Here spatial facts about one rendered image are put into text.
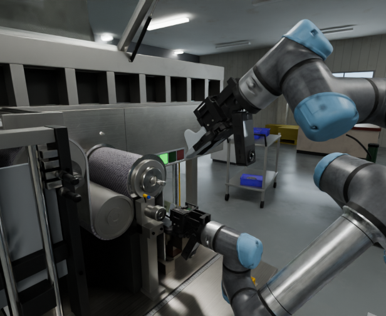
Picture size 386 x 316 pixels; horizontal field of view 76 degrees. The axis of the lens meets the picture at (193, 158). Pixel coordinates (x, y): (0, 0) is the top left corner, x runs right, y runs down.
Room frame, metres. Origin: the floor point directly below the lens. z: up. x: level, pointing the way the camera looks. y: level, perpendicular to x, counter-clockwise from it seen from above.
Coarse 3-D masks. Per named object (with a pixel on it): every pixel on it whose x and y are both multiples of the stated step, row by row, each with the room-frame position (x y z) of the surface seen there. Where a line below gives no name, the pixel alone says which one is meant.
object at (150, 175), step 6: (150, 168) 0.68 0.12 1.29; (156, 168) 0.69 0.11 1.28; (144, 174) 0.66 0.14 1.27; (150, 174) 0.67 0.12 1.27; (156, 174) 0.69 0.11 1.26; (144, 180) 0.65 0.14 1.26; (150, 180) 0.67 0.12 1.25; (156, 180) 0.69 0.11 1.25; (144, 186) 0.65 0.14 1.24; (150, 186) 0.67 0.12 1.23; (156, 186) 0.69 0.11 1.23; (150, 192) 0.67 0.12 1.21
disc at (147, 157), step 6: (144, 156) 0.68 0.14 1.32; (150, 156) 0.70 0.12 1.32; (156, 156) 0.72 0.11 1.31; (138, 162) 0.67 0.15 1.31; (162, 162) 0.73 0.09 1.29; (132, 168) 0.65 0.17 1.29; (132, 174) 0.65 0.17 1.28; (132, 180) 0.65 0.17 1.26; (132, 186) 0.65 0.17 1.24; (162, 186) 0.73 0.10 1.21; (132, 192) 0.65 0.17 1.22; (132, 198) 0.65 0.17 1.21; (138, 198) 0.66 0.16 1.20
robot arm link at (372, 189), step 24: (384, 168) 0.51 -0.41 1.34; (360, 192) 0.48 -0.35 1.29; (384, 192) 0.46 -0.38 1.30; (360, 216) 0.44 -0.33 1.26; (384, 216) 0.43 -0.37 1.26; (336, 240) 0.44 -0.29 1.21; (360, 240) 0.43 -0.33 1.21; (384, 240) 0.43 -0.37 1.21; (288, 264) 0.46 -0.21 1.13; (312, 264) 0.43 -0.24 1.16; (336, 264) 0.42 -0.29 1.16; (264, 288) 0.45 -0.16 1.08; (288, 288) 0.42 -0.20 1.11; (312, 288) 0.41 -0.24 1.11; (240, 312) 0.44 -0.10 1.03; (264, 312) 0.41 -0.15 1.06; (288, 312) 0.41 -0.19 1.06
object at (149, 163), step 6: (144, 162) 0.67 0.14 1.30; (150, 162) 0.69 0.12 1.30; (156, 162) 0.70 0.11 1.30; (138, 168) 0.66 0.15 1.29; (144, 168) 0.67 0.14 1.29; (162, 168) 0.72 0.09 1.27; (138, 174) 0.65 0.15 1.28; (162, 174) 0.72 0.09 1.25; (138, 180) 0.65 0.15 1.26; (162, 180) 0.72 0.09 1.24; (138, 186) 0.65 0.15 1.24; (138, 192) 0.65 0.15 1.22; (144, 192) 0.67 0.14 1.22; (156, 192) 0.70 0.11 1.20
